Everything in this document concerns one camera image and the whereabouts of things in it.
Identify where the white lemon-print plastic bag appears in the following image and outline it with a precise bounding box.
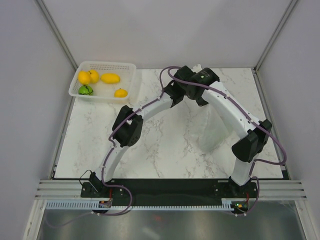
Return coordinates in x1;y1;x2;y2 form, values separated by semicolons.
197;104;233;153

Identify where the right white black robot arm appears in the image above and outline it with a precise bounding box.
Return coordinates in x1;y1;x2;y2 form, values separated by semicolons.
186;64;272;197

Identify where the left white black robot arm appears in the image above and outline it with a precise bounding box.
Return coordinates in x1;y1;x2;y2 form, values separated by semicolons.
89;78;186;197

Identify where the small yellow fake citrus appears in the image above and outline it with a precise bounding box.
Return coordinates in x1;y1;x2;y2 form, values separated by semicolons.
114;88;128;98

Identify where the yellow fake mango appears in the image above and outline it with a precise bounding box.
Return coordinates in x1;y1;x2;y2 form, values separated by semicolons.
100;73;121;84

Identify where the small yellow fake lemon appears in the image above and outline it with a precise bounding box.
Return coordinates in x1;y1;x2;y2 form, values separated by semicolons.
88;69;100;84

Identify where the green black-striped fake fruit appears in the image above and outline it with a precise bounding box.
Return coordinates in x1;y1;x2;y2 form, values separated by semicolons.
78;85;94;96

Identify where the large yellow fake lemon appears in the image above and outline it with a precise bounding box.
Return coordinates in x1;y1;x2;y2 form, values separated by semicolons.
77;71;91;85

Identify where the white plastic fruit basket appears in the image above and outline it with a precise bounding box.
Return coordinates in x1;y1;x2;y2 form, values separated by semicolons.
68;61;141;104

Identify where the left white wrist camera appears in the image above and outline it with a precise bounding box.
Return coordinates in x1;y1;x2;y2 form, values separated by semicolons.
191;64;203;73

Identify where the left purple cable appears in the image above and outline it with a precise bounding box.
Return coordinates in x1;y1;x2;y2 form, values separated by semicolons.
101;66;185;187

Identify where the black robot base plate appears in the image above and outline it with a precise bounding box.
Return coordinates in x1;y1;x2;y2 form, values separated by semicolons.
80;178;258;206

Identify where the white slotted cable duct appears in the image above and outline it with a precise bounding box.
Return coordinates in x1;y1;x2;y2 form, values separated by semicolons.
45;199;236;211

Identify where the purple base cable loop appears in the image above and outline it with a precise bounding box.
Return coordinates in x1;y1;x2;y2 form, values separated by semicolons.
93;184;136;217

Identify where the right aluminium frame post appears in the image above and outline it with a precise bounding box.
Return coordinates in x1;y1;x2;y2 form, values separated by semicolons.
251;0;300;75

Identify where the aluminium frame post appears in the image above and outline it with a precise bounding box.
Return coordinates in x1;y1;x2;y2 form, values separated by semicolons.
34;0;78;71
251;0;300;75

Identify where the left aluminium frame post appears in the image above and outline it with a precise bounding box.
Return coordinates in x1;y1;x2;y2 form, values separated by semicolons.
34;0;78;71

